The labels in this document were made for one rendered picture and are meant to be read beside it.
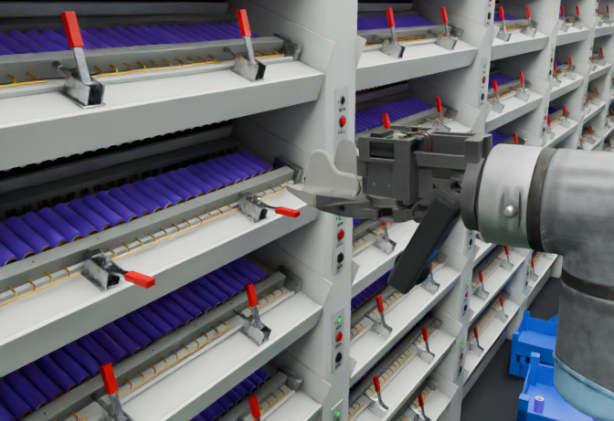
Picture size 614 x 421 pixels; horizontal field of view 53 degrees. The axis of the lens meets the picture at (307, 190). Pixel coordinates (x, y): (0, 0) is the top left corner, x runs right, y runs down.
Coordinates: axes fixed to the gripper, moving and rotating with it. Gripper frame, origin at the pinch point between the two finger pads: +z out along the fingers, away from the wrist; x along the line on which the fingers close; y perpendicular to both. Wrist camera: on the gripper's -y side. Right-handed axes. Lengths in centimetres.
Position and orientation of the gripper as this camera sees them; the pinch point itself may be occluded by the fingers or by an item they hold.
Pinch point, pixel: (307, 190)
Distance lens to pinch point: 68.0
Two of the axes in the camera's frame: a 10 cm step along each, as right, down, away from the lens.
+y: -0.5, -9.6, -2.6
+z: -8.3, -1.1, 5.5
